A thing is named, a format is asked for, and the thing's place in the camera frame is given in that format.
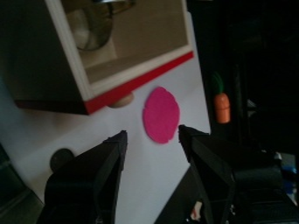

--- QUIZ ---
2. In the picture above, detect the flat pink dough disc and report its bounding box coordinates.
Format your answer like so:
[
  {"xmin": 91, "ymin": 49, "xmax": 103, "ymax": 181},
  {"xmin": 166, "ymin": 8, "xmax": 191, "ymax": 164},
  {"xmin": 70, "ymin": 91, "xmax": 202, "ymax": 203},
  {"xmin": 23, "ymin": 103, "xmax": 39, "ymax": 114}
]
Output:
[{"xmin": 142, "ymin": 86, "xmax": 182, "ymax": 144}]

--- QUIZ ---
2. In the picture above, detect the orange toy carrot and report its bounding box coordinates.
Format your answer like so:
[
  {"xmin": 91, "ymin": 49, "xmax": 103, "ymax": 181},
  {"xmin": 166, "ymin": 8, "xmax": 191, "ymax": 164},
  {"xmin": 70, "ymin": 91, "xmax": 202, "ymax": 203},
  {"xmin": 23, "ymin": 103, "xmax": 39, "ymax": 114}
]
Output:
[{"xmin": 210, "ymin": 72, "xmax": 233, "ymax": 125}]

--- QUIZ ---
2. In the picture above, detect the round wooden drawer knob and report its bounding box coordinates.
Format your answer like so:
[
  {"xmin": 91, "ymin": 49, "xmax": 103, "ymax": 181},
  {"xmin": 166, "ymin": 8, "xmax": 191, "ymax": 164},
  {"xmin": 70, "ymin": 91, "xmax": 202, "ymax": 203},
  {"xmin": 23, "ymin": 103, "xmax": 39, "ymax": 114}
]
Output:
[{"xmin": 107, "ymin": 92, "xmax": 137, "ymax": 109}]

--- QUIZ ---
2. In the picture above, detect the white wooden drawer box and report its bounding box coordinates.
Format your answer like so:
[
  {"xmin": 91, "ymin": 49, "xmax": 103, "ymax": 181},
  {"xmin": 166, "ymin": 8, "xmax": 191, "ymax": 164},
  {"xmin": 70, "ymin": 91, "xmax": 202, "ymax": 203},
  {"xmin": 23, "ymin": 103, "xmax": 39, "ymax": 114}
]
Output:
[{"xmin": 7, "ymin": 0, "xmax": 195, "ymax": 116}]

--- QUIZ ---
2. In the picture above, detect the metal bowl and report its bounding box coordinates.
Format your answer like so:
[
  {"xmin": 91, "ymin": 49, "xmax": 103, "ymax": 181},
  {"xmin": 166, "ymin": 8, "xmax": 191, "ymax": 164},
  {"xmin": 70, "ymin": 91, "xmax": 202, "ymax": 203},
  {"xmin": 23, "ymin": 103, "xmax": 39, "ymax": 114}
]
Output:
[{"xmin": 66, "ymin": 0, "xmax": 138, "ymax": 52}]

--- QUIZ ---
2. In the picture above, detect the white board mat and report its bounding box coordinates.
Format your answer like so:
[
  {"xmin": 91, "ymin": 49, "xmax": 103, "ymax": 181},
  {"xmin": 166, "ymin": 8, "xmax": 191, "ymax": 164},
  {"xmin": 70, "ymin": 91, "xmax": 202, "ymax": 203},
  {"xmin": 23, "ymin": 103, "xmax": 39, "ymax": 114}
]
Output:
[{"xmin": 0, "ymin": 11, "xmax": 211, "ymax": 224}]

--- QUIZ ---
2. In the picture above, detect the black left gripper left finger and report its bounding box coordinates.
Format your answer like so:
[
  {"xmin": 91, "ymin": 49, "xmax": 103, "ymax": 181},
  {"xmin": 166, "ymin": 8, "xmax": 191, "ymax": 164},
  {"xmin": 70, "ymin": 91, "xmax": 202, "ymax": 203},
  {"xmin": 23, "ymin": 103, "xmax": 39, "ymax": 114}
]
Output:
[{"xmin": 35, "ymin": 129, "xmax": 129, "ymax": 224}]

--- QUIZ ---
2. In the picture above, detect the small dark round disc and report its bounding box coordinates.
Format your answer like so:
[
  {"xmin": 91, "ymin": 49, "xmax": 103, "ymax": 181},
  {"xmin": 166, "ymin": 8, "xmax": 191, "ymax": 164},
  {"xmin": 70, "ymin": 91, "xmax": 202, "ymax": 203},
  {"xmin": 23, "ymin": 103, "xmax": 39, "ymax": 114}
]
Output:
[{"xmin": 50, "ymin": 148, "xmax": 77, "ymax": 173}]

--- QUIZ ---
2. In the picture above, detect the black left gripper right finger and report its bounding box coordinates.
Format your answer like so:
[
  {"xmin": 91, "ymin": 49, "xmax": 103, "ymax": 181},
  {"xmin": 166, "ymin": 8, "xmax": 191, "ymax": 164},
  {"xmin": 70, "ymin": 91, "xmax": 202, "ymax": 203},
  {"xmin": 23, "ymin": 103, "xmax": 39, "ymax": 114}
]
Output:
[{"xmin": 178, "ymin": 124, "xmax": 299, "ymax": 224}]

